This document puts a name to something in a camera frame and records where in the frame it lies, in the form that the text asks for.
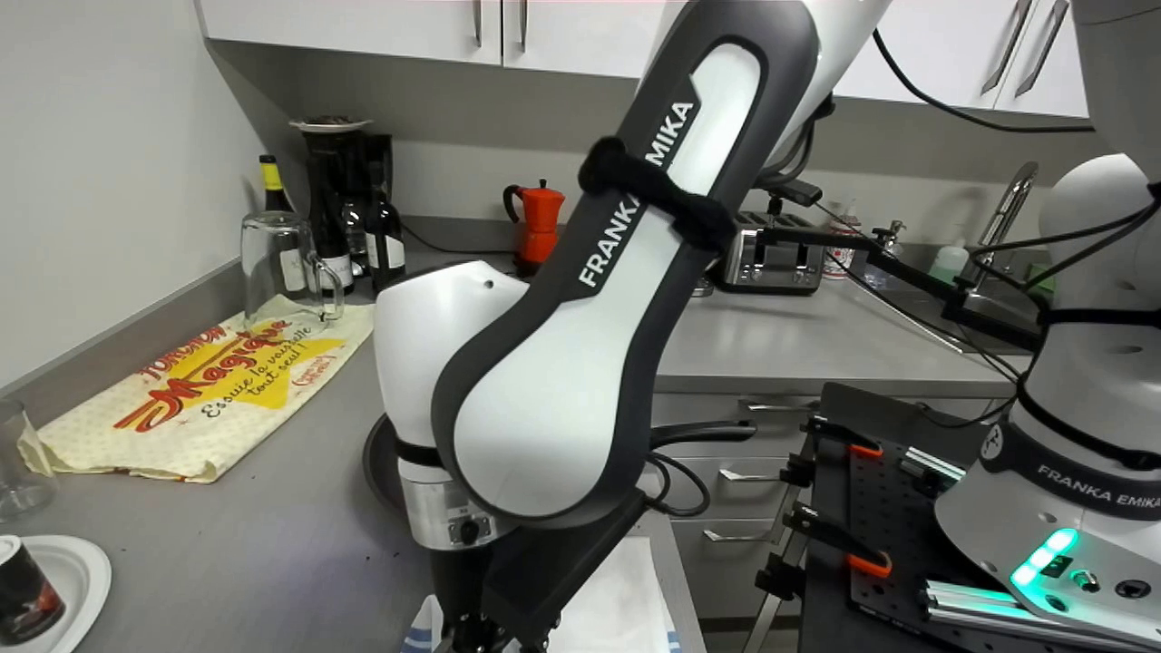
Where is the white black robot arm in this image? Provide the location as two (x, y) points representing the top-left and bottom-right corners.
(372, 0), (892, 653)

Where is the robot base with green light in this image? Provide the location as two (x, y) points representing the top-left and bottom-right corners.
(937, 152), (1161, 650)

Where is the red moka pot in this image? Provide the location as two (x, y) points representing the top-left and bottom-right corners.
(501, 180), (567, 271)

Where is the silver toaster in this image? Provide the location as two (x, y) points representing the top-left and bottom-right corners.
(711, 209), (827, 297)

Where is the black coffee machine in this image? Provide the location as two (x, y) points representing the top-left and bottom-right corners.
(292, 121), (405, 297)

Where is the upturned clear glass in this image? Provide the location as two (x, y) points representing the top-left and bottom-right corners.
(238, 209), (327, 323)

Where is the dark wine bottle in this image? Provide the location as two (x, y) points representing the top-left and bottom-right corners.
(257, 157), (307, 297)

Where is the black perforated mounting board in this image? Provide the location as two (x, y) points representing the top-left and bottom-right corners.
(796, 383), (1040, 653)

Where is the white round plate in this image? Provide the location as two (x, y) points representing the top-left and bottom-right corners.
(3, 534), (113, 653)

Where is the small dark printed mug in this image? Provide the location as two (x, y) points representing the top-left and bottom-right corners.
(0, 534), (66, 647)

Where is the orange handled clamp upper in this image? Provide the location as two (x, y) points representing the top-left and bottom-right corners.
(845, 444), (885, 461)

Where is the orange handled clamp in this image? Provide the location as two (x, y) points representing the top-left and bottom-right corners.
(845, 552), (892, 580)
(845, 444), (885, 461)

